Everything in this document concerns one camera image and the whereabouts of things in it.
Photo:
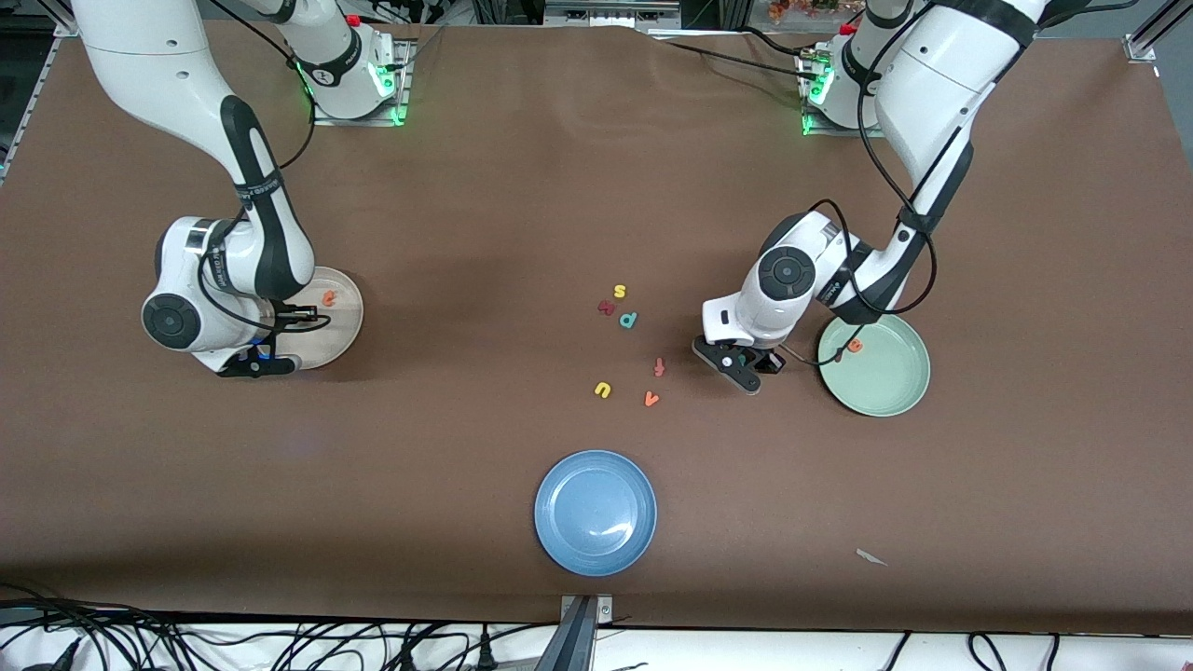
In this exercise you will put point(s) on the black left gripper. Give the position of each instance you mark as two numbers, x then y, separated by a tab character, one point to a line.
770	360

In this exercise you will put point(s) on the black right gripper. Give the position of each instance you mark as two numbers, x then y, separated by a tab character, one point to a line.
280	308

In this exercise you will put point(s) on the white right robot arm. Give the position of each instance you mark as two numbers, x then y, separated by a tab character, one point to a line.
224	270

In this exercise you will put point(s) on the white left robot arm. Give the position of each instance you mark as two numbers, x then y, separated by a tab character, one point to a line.
792	289

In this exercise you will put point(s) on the beige brown round plate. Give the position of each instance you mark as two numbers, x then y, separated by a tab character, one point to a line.
340	326

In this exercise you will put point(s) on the pale green round plate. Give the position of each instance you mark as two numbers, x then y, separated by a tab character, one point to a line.
881	373

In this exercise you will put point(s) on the blue round plate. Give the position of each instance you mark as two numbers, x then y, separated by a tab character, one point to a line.
596	513

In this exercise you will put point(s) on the white paper scrap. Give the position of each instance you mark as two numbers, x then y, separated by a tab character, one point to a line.
871	557

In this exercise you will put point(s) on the brown table cover sheet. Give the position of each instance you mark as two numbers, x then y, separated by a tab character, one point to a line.
559	186

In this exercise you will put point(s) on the orange flower decoration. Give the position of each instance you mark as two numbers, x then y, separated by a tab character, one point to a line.
811	7

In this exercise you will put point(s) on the black power plug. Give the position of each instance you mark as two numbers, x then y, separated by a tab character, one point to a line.
406	657
486	652

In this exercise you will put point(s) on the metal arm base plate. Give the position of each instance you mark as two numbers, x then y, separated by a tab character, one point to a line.
322	119
820	132

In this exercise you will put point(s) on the metal table edge bracket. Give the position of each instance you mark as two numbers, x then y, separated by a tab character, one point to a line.
582	634

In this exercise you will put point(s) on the aluminium frame bar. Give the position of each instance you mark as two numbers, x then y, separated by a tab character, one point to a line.
28	102
1145	45

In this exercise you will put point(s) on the grey metal rail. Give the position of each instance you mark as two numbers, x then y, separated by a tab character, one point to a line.
610	11

